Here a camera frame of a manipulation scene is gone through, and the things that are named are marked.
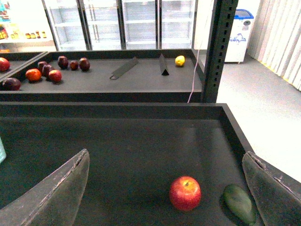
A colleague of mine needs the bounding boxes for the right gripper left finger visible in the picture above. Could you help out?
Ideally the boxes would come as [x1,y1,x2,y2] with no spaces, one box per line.
[0,149,90,226]

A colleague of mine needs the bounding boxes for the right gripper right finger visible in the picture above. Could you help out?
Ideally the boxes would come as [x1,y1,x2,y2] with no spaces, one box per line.
[242,152,301,226]

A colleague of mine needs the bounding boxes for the light blue plastic basket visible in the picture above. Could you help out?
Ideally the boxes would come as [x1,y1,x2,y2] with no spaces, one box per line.
[0,138,7,163]

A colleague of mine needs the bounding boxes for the red apple in group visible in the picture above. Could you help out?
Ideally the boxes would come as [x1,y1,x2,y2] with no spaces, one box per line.
[48,70,62,82]

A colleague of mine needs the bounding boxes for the dark red apple front left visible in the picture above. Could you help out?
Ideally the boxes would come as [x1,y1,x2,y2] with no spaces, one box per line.
[2,78,21,91]

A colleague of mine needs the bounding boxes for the orange red apple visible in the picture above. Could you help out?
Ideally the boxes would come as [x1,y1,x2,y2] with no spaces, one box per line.
[25,68,42,82]

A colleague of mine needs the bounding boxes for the dark plum apple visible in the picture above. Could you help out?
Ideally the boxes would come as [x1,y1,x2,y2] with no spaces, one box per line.
[42,65,54,78]

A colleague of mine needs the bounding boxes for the dark apple behind orange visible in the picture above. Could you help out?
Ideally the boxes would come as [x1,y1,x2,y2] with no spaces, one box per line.
[38,61,48,72]

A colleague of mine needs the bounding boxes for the small dark apple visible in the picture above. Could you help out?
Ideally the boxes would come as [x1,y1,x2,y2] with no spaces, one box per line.
[69,60,79,71]

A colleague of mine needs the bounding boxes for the dark apple back right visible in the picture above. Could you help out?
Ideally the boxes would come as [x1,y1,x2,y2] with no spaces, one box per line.
[79,57,90,71]

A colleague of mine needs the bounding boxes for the dark apple back left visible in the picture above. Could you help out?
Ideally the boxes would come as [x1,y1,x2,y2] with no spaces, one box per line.
[57,56,69,70]

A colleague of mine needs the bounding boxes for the green avocado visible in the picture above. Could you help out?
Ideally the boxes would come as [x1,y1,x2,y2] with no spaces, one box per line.
[222,184,256,226]

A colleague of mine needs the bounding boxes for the white chest freezer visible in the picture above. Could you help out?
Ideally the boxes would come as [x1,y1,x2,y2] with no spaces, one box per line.
[225,9,254,63]

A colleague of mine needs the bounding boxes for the black flat divider bar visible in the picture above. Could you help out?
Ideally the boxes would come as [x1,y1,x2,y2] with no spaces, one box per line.
[110,57,138,80]

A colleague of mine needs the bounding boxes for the yellow lemon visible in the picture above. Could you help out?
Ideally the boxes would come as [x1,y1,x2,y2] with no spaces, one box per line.
[175,55,185,67]

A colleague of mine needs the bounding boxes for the black triangular divider bar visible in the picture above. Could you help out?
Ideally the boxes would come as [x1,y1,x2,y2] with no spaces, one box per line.
[159,54,169,76]

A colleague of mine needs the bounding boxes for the bottle shelf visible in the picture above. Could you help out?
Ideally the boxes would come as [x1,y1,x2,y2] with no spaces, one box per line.
[0,0,56,52]

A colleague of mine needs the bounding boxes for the glass door refrigerator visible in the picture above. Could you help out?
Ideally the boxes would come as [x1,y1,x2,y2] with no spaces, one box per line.
[42,0,197,51]

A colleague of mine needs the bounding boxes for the pink cable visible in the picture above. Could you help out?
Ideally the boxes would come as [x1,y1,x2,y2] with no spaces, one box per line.
[187,0,215,104]

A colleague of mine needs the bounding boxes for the black perforated shelf post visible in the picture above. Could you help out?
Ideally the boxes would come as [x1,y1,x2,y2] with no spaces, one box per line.
[201,0,238,103]

